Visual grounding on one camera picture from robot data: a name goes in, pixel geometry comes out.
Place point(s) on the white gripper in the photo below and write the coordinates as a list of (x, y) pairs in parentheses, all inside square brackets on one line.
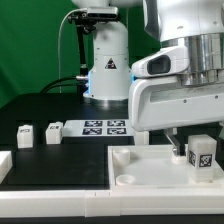
[(174, 89)]

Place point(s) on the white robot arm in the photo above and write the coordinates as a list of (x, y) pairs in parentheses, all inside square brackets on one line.
[(196, 24)]

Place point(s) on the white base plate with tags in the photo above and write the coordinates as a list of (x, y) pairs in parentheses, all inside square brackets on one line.
[(97, 128)]

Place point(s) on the black camera on stand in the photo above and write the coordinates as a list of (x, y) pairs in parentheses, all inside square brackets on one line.
[(85, 21)]

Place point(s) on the white square table top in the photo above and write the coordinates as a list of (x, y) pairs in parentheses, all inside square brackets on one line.
[(153, 166)]

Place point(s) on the white U-shaped obstacle fence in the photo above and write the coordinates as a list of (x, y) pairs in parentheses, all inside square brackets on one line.
[(111, 202)]

